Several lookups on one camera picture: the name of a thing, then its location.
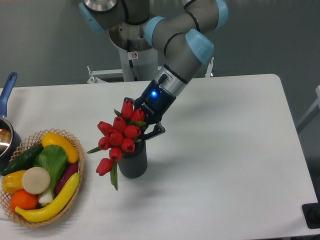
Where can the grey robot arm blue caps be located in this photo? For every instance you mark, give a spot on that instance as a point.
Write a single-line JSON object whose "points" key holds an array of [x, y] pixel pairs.
{"points": [[166, 52]]}

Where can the orange fruit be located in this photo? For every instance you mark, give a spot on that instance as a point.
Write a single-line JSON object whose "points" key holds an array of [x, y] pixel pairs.
{"points": [[23, 200]]}

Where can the green bok choy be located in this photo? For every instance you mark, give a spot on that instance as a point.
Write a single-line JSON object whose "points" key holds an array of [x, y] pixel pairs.
{"points": [[53, 159]]}

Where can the white metal base frame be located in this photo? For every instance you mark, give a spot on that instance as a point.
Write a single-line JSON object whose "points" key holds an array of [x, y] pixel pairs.
{"points": [[116, 75]]}

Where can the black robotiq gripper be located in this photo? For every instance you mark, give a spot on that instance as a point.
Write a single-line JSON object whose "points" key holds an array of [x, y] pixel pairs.
{"points": [[154, 102]]}

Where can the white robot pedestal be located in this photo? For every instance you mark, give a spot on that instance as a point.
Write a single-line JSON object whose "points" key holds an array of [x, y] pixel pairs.
{"points": [[138, 65]]}

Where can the yellow bell pepper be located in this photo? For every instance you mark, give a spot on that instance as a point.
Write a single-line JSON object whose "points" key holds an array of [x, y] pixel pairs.
{"points": [[12, 182]]}

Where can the long yellow squash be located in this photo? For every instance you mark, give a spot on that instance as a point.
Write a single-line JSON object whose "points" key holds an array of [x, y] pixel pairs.
{"points": [[55, 203]]}

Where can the red tulip bouquet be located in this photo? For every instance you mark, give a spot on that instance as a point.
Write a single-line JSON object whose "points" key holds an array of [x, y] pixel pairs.
{"points": [[119, 138]]}

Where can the blue handled saucepan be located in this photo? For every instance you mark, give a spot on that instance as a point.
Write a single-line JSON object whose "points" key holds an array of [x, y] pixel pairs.
{"points": [[9, 138]]}

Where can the beige round onion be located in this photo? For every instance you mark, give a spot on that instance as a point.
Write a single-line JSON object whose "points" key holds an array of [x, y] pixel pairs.
{"points": [[35, 180]]}

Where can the white frame at right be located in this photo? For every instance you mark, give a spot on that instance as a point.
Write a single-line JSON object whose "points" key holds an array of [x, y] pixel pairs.
{"points": [[310, 113]]}

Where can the dark grey ribbed vase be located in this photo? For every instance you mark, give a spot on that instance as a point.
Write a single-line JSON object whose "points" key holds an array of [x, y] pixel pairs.
{"points": [[134, 164]]}

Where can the short yellow squash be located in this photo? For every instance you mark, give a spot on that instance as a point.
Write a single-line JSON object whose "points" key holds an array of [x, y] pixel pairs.
{"points": [[53, 138]]}

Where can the purple sweet potato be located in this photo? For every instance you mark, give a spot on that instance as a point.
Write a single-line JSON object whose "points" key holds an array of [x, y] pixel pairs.
{"points": [[70, 170]]}

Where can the green cucumber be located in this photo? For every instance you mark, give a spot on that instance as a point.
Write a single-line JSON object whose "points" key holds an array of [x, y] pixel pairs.
{"points": [[23, 161]]}

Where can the black device at edge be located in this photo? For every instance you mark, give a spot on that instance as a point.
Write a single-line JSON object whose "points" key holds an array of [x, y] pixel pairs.
{"points": [[311, 212]]}

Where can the woven wicker basket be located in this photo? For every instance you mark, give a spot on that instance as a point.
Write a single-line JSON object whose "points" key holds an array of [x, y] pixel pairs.
{"points": [[31, 141]]}

